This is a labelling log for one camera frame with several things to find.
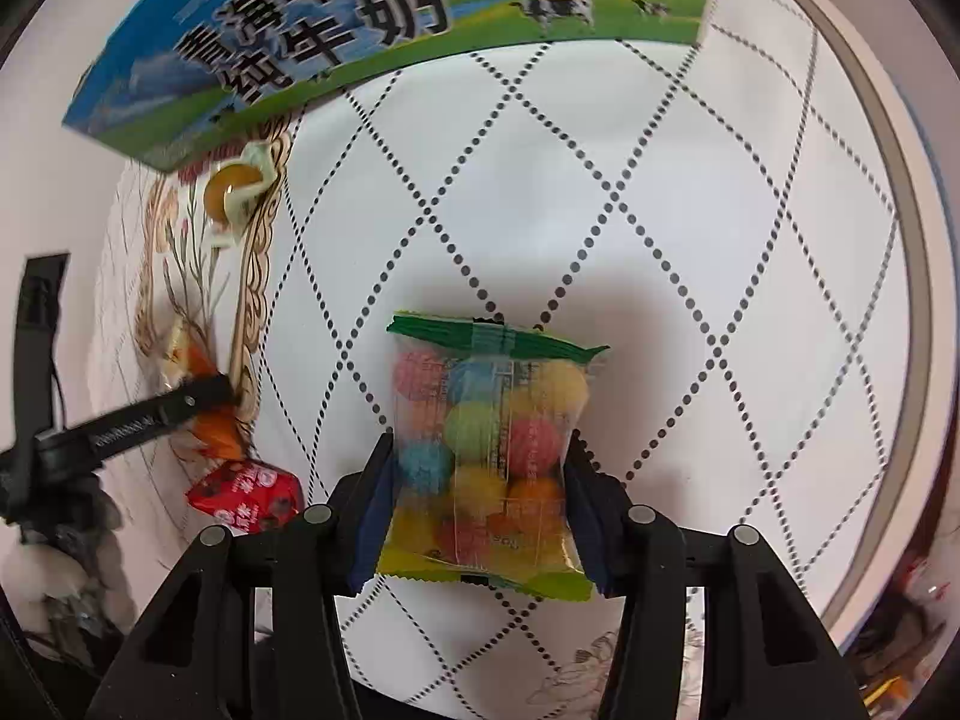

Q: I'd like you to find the red wrapped candy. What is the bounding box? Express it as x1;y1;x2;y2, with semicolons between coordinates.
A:
185;460;304;535

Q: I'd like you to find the white checked bed quilt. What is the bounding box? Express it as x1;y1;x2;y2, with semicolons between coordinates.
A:
85;0;902;720

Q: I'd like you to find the colourful candy ball bag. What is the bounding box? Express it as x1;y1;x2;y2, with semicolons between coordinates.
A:
377;312;605;601

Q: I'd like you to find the yellow round candy wrapper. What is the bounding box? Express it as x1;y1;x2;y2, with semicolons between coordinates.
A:
203;142;277;249

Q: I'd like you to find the blue milk cardboard box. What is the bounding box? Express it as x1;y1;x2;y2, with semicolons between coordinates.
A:
64;0;709;172

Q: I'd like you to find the white bed frame edge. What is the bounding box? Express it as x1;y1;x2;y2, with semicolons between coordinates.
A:
719;0;960;646

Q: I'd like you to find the orange wrapped candy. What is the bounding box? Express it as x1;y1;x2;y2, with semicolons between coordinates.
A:
158;317;245;463

